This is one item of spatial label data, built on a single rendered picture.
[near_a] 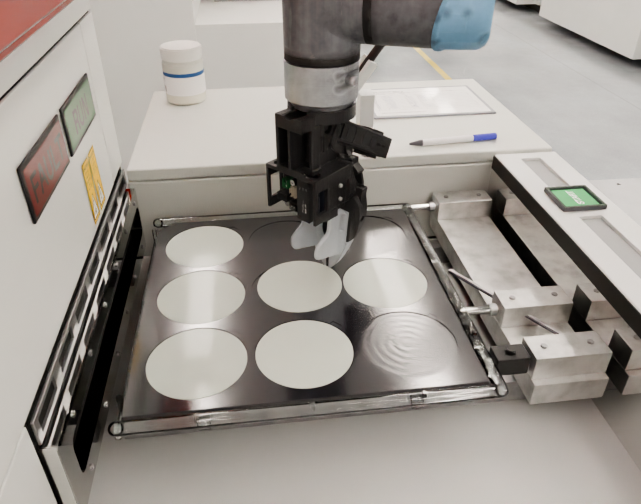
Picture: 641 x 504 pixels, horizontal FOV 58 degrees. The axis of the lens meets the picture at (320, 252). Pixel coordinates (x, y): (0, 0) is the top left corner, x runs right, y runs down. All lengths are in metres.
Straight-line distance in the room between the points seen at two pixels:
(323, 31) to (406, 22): 0.07
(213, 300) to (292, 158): 0.19
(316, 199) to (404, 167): 0.30
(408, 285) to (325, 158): 0.19
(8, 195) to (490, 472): 0.49
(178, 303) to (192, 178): 0.23
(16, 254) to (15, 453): 0.14
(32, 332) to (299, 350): 0.25
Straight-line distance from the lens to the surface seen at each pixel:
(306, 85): 0.58
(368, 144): 0.67
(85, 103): 0.69
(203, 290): 0.70
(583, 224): 0.76
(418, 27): 0.54
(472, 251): 0.81
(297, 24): 0.57
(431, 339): 0.63
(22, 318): 0.48
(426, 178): 0.89
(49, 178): 0.55
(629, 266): 0.71
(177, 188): 0.85
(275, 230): 0.80
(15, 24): 0.39
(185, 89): 1.07
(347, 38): 0.57
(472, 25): 0.54
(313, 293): 0.68
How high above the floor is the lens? 1.31
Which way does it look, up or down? 33 degrees down
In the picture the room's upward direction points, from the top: straight up
